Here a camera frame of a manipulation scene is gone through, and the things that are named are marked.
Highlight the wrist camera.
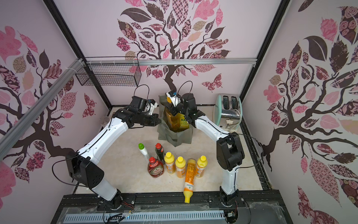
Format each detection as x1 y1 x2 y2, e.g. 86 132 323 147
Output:
166 91 181 107
147 101 158 115

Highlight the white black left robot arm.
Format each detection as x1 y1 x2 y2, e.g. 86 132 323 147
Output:
65 96 161 210

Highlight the mint chrome toaster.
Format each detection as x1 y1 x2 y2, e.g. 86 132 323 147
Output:
213 94 242 132

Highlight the dark green bottle red cap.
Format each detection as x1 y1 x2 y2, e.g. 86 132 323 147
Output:
155 143 165 163

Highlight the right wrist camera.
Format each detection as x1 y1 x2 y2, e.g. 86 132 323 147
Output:
166 91 181 107

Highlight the red soap bottle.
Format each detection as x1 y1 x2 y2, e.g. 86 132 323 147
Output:
147 157 164 178

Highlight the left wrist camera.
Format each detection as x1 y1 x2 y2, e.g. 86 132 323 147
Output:
147 101 158 115

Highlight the green fabric shopping bag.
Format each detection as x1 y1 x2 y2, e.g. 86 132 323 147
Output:
157 95 194 147

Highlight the clear glass cup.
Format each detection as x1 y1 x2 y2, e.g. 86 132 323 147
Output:
100 116 111 128

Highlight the yellow pump soap bottle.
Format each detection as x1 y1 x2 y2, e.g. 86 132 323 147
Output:
173 116 190 132

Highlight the orange bottle yellow cap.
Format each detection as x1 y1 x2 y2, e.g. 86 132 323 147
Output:
164 152 176 174
175 156 186 178
195 155 208 178
183 159 196 203

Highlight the black wire basket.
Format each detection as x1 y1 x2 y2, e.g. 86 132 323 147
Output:
76 56 142 87

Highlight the white bottle green cap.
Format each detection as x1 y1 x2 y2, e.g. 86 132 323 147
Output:
138 143 151 162

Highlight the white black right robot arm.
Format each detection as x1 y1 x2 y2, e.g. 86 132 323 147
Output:
166 91 245 207

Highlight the white slotted cable duct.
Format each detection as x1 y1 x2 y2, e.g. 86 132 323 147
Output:
62 211 225 224

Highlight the large orange pump soap bottle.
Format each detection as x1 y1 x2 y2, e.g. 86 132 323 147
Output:
165 107 179 132

